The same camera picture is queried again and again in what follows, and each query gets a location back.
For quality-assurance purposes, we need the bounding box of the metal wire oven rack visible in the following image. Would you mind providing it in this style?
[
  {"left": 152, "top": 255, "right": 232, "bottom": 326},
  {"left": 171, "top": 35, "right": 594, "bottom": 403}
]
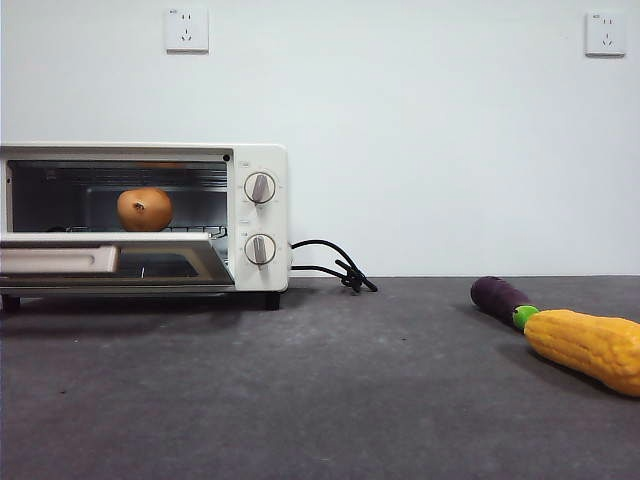
[{"left": 47, "top": 225, "right": 229, "bottom": 237}]

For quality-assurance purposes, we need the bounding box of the yellow toy corn cob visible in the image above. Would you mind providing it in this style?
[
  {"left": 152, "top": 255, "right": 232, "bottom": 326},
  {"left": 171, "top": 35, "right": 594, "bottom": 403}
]
[{"left": 523, "top": 309, "right": 640, "bottom": 399}]

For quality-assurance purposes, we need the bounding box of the glass oven door with handle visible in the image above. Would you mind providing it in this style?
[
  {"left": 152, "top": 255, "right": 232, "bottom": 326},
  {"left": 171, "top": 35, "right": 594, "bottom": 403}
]
[{"left": 0, "top": 231, "right": 237, "bottom": 294}]

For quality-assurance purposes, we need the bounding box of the purple toy eggplant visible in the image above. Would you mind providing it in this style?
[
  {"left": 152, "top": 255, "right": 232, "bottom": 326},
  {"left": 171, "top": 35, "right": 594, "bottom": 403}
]
[{"left": 469, "top": 276, "right": 541, "bottom": 333}]

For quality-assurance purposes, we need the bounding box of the black power cable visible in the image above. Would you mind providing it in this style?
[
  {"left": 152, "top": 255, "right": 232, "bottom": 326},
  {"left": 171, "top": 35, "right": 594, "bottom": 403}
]
[{"left": 289, "top": 239, "right": 379, "bottom": 294}]

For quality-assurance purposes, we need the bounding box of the white wall socket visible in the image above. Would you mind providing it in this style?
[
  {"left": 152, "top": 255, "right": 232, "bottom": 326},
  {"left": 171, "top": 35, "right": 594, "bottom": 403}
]
[
  {"left": 165, "top": 7, "right": 211, "bottom": 56},
  {"left": 584, "top": 12, "right": 628, "bottom": 59}
]

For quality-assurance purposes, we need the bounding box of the beige oven knob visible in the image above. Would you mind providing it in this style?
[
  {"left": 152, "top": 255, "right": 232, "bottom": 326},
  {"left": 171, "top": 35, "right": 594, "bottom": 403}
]
[
  {"left": 243, "top": 172, "right": 278, "bottom": 206},
  {"left": 243, "top": 233, "right": 278, "bottom": 267}
]

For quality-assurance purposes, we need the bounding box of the white Toshiba toaster oven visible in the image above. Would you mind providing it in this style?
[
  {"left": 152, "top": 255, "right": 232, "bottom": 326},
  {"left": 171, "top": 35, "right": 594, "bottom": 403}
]
[{"left": 0, "top": 143, "right": 290, "bottom": 313}]

